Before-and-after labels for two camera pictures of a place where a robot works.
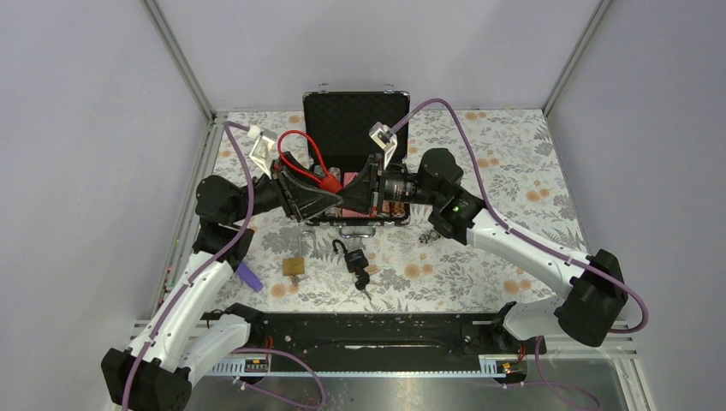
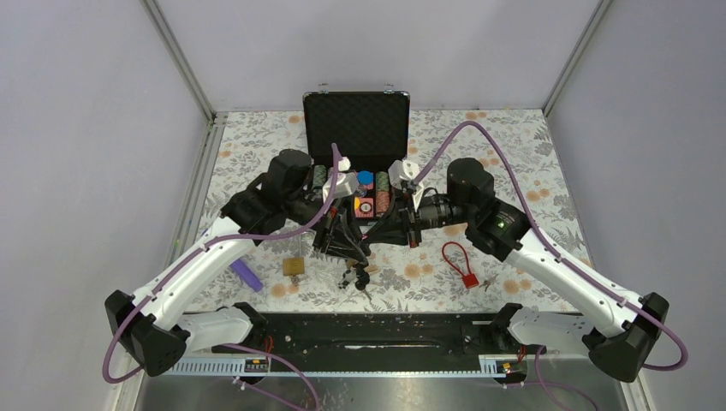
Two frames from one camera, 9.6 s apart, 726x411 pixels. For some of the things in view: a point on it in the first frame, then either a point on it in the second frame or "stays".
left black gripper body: (278, 174) → (329, 226)
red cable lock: (330, 183) → (470, 280)
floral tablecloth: (507, 159) stays
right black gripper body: (394, 186) → (434, 211)
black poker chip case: (337, 125) stays
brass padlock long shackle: (295, 266) stays
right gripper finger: (356, 195) → (392, 229)
